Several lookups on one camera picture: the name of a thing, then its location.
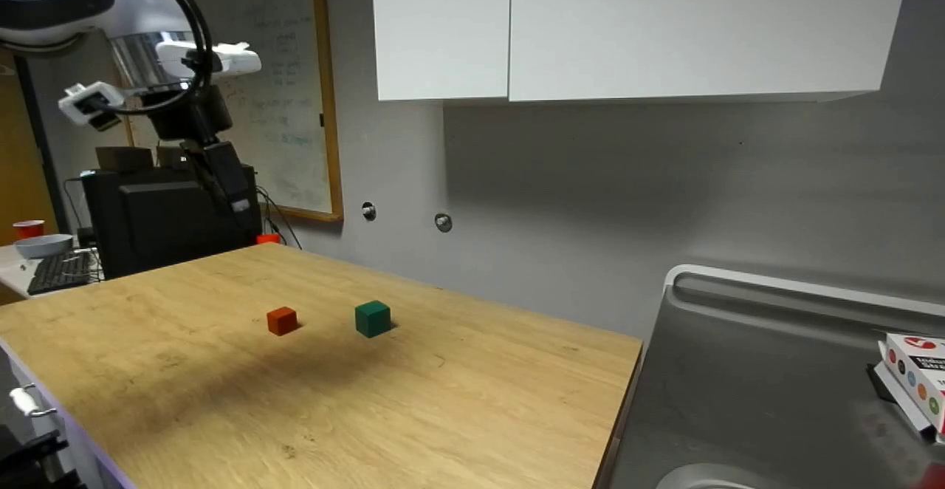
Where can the small orange object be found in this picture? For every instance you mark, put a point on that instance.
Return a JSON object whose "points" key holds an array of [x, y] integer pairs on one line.
{"points": [[268, 238]]}

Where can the white printed card box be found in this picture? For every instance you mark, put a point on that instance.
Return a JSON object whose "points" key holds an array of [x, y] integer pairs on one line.
{"points": [[919, 374]]}

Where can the black keyboard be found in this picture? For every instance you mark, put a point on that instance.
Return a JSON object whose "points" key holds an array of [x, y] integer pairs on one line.
{"points": [[63, 272]]}

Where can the white wall cabinet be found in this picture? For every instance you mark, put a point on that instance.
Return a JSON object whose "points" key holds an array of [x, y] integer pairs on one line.
{"points": [[627, 24]]}

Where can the green cube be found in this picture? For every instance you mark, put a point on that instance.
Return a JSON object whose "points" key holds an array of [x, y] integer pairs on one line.
{"points": [[372, 318]]}

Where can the wooden door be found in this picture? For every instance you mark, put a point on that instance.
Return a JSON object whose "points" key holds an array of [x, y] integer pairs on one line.
{"points": [[18, 179]]}

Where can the brown cardboard box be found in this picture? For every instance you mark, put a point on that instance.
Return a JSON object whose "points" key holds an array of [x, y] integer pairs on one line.
{"points": [[122, 159]]}

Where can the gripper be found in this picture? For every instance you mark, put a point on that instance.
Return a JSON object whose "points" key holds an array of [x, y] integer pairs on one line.
{"points": [[188, 116]]}

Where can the stainless steel sink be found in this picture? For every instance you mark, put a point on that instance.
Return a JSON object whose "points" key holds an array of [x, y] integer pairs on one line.
{"points": [[753, 378]]}

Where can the white desk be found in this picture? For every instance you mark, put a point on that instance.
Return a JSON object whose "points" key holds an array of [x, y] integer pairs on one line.
{"points": [[13, 271]]}

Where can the whiteboard with wooden frame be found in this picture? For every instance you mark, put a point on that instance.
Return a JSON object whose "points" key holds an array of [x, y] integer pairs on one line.
{"points": [[291, 105]]}

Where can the red plastic cup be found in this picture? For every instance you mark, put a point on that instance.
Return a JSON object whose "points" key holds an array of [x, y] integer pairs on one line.
{"points": [[29, 229]]}

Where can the narrow white cabinet door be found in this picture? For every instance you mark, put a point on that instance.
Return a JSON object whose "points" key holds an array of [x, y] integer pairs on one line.
{"points": [[441, 27]]}

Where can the black monitor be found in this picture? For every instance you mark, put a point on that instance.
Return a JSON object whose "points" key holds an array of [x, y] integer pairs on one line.
{"points": [[148, 223]]}

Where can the wide white cabinet door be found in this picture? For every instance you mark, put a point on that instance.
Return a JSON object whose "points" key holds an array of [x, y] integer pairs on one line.
{"points": [[701, 24]]}

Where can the orange cube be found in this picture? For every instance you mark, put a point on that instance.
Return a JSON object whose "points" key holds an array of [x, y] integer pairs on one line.
{"points": [[281, 321]]}

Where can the grey bowl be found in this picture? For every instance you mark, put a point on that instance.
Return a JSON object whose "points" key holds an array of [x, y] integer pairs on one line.
{"points": [[43, 245]]}

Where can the round metal wall fitting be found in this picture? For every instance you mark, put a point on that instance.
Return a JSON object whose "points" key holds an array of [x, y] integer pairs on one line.
{"points": [[443, 222], [368, 211]]}

